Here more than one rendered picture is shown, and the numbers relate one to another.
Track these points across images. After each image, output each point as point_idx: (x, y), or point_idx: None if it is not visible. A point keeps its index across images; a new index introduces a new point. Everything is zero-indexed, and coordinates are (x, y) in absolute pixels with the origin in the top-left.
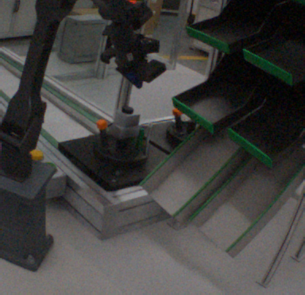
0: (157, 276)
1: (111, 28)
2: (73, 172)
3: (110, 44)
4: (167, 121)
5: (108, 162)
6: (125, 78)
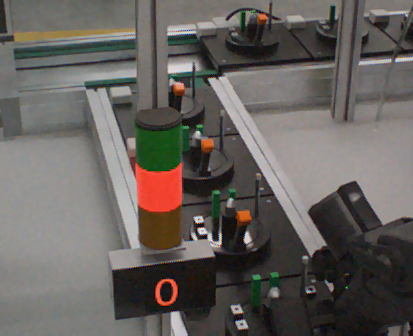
0: None
1: None
2: None
3: (132, 298)
4: (190, 331)
5: None
6: (166, 333)
